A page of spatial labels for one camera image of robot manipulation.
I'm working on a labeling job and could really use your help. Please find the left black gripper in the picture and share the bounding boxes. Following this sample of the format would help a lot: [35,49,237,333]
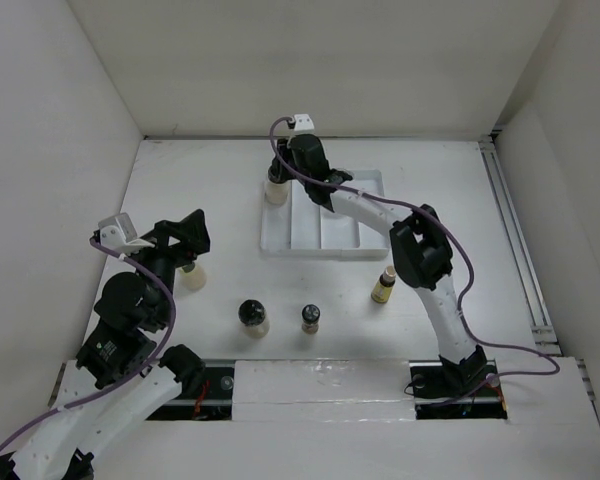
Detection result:
[127,208,210,326]

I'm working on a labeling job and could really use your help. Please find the black knob spice bottle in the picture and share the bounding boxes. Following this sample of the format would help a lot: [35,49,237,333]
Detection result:
[264,179,290,206]

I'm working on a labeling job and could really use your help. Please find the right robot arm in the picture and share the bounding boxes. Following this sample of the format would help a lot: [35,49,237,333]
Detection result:
[268,134,487,397]

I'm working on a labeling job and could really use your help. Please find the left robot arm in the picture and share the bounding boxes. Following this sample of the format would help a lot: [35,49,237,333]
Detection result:
[0,209,211,479]

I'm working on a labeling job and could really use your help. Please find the cream cap spice bottle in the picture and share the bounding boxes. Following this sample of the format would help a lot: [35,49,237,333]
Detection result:
[178,262,207,291]

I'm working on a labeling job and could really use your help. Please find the white divided tray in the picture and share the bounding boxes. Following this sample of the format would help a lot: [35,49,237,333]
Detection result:
[260,181,389,260]

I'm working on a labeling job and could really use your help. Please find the black cap spice bottle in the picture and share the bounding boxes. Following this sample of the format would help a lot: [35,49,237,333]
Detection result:
[238,299,270,339]

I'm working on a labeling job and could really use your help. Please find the small black cap bottle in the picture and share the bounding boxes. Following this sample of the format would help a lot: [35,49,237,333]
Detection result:
[301,304,321,334]

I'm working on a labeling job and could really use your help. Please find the yellow liquid bottle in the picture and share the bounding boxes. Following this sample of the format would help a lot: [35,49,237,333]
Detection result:
[371,265,397,304]

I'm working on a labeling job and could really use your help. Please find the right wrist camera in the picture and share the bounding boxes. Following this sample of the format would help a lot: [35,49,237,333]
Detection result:
[286,113,315,140]

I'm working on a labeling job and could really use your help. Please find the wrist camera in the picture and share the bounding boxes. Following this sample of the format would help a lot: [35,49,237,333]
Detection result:
[286,113,315,140]
[95,213,155,255]

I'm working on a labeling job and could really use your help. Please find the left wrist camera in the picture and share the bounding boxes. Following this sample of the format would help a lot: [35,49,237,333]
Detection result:
[95,213,155,255]

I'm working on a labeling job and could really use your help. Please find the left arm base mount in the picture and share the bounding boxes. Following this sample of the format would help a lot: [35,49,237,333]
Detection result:
[147,359,236,422]

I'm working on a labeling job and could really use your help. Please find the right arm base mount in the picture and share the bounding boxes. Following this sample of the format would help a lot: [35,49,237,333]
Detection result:
[403,361,508,421]

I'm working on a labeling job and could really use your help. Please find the aluminium rail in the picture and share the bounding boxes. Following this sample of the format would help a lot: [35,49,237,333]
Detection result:
[478,136,563,357]

